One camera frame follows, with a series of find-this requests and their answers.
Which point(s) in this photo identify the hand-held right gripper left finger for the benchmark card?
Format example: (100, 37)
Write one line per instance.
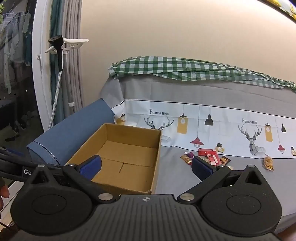
(93, 165)

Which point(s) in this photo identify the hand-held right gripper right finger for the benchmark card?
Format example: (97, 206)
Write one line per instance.
(201, 167)

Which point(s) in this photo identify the yellow red snack packet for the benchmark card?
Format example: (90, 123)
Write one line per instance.
(186, 159)

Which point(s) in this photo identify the black snack packet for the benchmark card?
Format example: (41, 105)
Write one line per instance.
(225, 160)

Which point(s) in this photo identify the cardboard box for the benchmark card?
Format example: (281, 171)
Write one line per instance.
(129, 153)

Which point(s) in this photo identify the clear peanut snack packet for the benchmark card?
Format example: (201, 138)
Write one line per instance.
(268, 163)

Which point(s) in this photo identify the person's left hand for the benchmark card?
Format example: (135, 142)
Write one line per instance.
(4, 192)

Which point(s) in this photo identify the purple snack packet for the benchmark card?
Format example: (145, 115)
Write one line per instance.
(190, 154)

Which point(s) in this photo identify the blue fabric cushion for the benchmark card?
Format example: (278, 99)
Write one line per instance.
(69, 134)

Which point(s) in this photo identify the grey printed bed sheet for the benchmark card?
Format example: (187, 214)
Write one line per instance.
(231, 97)

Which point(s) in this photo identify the grey curtain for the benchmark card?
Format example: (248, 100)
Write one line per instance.
(74, 76)

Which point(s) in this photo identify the glass sliding door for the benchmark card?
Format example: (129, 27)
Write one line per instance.
(16, 69)

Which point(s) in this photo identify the green checked cloth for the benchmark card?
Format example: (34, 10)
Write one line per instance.
(161, 67)

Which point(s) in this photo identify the black steamer head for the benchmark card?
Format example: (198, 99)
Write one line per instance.
(59, 48)

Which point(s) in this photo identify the teal curtain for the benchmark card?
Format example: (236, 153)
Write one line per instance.
(56, 18)

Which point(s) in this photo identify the white door frame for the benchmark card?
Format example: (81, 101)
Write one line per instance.
(42, 81)

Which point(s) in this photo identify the framed wall picture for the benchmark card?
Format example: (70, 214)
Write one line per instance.
(286, 9)

